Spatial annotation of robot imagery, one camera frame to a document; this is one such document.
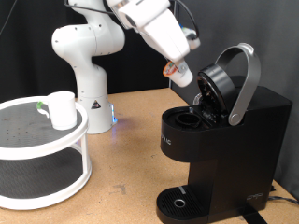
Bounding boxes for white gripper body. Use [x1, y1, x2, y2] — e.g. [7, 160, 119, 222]
[117, 0, 192, 63]

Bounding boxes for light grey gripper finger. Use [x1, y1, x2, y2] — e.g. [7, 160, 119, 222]
[176, 60, 190, 75]

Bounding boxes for white coffee pod orange lid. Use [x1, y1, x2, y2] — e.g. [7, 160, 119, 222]
[162, 60, 194, 89]

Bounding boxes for silver Keurig lid handle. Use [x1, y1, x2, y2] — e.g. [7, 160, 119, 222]
[214, 42, 262, 127]

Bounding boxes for white mug green-taped handle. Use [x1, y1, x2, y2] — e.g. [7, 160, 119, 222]
[36, 91, 78, 131]

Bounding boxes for black Keurig coffee machine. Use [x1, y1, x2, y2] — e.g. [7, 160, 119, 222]
[155, 63, 293, 224]

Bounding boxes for black drip tray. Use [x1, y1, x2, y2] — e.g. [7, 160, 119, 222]
[155, 185, 209, 224]

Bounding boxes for black backdrop curtain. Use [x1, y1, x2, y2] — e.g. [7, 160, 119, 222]
[0, 0, 176, 104]

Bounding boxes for black tape strip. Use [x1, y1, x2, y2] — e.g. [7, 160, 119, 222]
[237, 204, 268, 224]

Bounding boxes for white two-tier turntable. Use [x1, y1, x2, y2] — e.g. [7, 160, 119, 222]
[0, 95, 93, 211]

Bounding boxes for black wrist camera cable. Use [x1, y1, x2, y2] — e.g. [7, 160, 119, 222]
[64, 0, 200, 40]

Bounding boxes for black power cable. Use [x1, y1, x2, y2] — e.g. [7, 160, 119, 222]
[268, 186, 299, 206]

